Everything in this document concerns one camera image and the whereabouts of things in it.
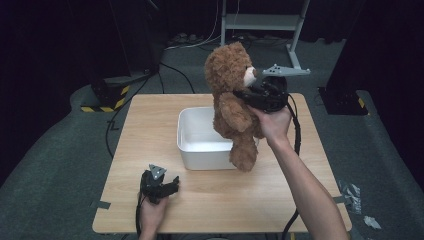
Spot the crumpled grey tape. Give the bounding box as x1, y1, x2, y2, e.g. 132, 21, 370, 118
337, 179, 363, 215

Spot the crumpled white scrap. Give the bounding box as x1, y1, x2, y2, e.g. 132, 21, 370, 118
362, 215, 382, 231

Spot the black box with yellow stripe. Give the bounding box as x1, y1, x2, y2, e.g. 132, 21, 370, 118
317, 86, 370, 117

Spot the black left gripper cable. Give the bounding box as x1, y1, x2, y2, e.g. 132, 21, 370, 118
134, 192, 145, 238

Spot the brown teddy bear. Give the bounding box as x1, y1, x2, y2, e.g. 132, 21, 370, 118
203, 41, 265, 173

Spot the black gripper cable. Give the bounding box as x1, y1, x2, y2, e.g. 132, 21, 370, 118
134, 192, 145, 238
281, 93, 303, 240

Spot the white plastic bin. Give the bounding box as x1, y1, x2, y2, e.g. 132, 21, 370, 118
176, 105, 261, 171

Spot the person's left hand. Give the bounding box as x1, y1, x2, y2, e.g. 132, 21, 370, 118
137, 195, 171, 235

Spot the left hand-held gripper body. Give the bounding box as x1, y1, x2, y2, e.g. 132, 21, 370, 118
139, 163, 172, 205

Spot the black stand with striped base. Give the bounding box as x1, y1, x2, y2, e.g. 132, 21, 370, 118
80, 0, 161, 114

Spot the white metal stand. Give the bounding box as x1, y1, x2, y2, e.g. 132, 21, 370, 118
217, 0, 311, 75

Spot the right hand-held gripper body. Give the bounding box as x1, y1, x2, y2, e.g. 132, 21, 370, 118
248, 63, 312, 114

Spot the dark power strip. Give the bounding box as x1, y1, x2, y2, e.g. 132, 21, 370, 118
167, 32, 205, 48

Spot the person's right hand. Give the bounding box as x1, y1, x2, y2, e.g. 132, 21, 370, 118
247, 105, 294, 145

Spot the white floor cable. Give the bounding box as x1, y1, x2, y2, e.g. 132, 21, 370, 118
164, 0, 223, 51

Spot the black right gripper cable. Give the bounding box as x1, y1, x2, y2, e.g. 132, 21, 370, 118
281, 93, 303, 240

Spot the black floor cable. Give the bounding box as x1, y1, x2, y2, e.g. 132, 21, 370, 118
105, 61, 197, 158

